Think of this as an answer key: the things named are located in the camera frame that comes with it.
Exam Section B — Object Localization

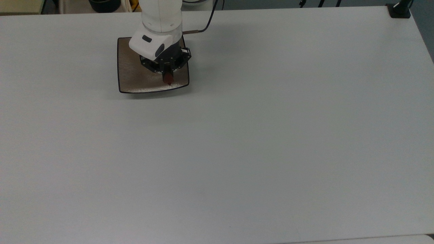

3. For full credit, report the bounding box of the beige box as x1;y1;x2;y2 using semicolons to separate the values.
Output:
0;0;45;15

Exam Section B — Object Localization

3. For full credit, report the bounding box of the black bowl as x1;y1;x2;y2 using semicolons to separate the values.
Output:
88;0;122;14

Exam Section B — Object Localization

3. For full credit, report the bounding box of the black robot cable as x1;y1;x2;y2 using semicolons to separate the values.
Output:
182;0;225;34

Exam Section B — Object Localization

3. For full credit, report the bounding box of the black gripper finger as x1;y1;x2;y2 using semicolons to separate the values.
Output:
172;47;192;71
140;56;165;73

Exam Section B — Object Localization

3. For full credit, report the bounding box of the square brown ceramic plate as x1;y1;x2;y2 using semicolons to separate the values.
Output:
117;37;190;94

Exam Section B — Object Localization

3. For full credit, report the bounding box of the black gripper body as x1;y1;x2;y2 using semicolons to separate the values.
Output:
154;36;187;72

